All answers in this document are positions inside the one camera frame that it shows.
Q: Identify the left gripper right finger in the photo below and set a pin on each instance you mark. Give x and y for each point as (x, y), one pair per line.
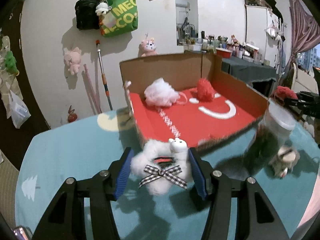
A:
(256, 217)

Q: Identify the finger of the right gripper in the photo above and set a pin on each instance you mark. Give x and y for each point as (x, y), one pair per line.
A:
(307, 102)

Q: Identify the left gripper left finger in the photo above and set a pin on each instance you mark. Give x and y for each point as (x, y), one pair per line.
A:
(64, 218)

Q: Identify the red knitted yarn ball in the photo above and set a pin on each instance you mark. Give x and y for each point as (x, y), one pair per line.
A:
(281, 93)

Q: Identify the cream crochet plush toy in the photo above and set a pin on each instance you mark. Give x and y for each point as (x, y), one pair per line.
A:
(284, 161)

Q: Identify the white mesh bath pouf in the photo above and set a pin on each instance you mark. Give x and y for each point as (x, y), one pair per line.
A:
(161, 94)

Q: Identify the large glass jar metal lid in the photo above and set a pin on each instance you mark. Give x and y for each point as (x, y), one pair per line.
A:
(272, 132)

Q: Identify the smartphone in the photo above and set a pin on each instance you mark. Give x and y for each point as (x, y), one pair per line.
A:
(22, 233)

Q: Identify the dark green side table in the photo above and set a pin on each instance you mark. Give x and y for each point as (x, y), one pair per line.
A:
(247, 72)

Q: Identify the pink curtain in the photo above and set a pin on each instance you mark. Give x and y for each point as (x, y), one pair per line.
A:
(304, 34)

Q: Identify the teal plush table cover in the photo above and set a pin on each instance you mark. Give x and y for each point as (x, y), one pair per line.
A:
(83, 148)

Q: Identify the white refrigerator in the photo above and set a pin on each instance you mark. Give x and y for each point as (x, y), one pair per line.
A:
(264, 30)

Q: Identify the red bowl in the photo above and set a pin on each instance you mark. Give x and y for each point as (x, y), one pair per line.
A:
(225, 53)

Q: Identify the white plastic bag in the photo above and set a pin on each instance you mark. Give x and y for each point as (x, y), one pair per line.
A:
(18, 110)

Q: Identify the cardboard box red inside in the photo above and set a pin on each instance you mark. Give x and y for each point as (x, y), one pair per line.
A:
(235, 107)

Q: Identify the green plush on door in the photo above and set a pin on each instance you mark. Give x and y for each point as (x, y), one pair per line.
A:
(10, 63)

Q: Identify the pink bear plush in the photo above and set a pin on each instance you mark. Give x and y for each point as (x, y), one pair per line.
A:
(148, 47)

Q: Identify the black hanging bag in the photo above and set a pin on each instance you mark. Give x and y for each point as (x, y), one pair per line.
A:
(86, 17)

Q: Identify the green tote bag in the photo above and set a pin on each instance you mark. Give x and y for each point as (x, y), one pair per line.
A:
(117, 17)

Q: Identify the mop handle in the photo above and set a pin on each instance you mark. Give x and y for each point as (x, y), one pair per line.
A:
(103, 76)

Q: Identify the wall mirror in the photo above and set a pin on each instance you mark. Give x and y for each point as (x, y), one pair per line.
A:
(187, 20)

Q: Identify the pink plush toy on wall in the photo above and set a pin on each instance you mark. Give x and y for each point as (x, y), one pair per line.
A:
(72, 59)

